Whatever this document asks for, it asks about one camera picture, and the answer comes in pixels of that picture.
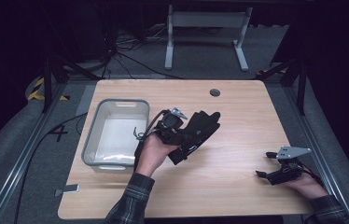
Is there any grey plastic bin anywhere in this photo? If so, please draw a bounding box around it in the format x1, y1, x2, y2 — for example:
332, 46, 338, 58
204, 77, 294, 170
81, 98, 151, 174

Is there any black floor cable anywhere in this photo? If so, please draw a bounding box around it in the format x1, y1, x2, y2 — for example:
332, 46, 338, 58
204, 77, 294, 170
13, 111, 89, 224

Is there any aluminium floor rail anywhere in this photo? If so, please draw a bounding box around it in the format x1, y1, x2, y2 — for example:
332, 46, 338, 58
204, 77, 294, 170
0, 82, 68, 224
283, 85, 349, 222

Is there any person's right hand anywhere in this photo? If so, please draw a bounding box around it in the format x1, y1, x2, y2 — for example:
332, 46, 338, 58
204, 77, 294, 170
279, 172, 329, 201

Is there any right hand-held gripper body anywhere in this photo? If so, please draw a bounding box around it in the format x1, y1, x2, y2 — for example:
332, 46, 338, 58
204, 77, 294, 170
269, 146, 313, 187

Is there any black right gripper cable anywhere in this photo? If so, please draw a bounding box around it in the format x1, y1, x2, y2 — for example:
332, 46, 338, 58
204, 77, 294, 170
296, 160, 325, 187

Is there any person's left hand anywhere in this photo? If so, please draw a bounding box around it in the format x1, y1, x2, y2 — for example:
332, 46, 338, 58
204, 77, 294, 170
134, 132, 180, 178

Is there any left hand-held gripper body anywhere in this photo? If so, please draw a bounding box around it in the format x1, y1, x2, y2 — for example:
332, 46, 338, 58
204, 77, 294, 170
155, 106, 189, 147

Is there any yellow black hazard tape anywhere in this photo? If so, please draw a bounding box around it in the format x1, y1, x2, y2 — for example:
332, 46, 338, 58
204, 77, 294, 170
27, 77, 71, 102

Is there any grey tape strip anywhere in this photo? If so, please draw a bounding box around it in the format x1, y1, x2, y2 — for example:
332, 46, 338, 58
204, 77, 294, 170
54, 184, 80, 197

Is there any bundle of black floor cables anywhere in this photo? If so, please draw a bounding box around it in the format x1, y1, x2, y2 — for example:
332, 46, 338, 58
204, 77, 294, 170
101, 26, 185, 80

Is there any black glove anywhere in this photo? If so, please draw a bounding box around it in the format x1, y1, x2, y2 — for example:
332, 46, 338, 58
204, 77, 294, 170
167, 110, 222, 166

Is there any grey metal desk frame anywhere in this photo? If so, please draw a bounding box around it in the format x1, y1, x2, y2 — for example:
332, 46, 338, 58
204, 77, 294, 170
164, 4, 254, 72

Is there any black metal stand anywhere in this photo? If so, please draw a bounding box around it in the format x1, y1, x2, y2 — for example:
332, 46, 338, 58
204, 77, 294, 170
40, 54, 102, 114
256, 57, 309, 117

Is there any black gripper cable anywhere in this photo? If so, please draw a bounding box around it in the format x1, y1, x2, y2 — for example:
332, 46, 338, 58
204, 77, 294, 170
133, 109, 171, 172
296, 160, 325, 187

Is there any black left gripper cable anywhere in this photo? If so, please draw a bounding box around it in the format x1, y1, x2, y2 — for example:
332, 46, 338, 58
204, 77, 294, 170
133, 109, 171, 172

